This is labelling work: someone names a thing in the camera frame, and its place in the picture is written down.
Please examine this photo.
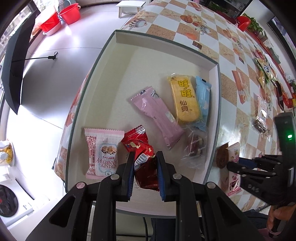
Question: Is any black umbrella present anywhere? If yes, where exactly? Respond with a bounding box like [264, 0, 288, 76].
[0, 9, 58, 115]

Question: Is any red plastic bucket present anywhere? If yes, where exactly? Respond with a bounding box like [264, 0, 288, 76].
[40, 12, 62, 36]
[58, 3, 81, 25]

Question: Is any black smartphone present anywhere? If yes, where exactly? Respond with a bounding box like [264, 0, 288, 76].
[275, 80, 285, 111]

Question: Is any clear packet chocolate bar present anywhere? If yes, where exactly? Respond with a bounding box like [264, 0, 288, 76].
[253, 95, 271, 141]

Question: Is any pink cartoon bear snack packet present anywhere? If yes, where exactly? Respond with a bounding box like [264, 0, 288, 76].
[226, 142, 241, 197]

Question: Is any pink cranberry cookie packet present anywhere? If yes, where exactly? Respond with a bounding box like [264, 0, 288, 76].
[84, 128, 125, 180]

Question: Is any red foil snack packet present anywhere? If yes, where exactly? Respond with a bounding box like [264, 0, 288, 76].
[135, 159, 159, 191]

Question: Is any person's right hand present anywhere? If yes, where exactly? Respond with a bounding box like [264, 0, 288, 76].
[265, 201, 296, 232]

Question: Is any small red candy packet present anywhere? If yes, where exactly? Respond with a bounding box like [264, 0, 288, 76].
[121, 125, 155, 170]

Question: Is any yellow snack bag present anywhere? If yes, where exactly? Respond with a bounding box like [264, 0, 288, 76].
[257, 70, 269, 88]

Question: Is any yellow rice cracker packet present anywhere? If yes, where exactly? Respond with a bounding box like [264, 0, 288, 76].
[168, 74, 203, 125]

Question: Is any plain pink snack packet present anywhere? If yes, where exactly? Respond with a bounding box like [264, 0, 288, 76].
[130, 86, 184, 150]

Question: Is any white washing machine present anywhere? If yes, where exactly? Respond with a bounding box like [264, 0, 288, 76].
[1, 179, 34, 227]

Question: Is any clear packet with round candies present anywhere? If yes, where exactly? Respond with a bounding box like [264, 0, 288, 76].
[180, 127, 208, 170]

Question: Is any light blue snack packet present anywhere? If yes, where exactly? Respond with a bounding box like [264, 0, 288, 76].
[195, 76, 212, 132]

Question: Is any green white storage box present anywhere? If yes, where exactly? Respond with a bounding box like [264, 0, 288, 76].
[65, 30, 221, 190]

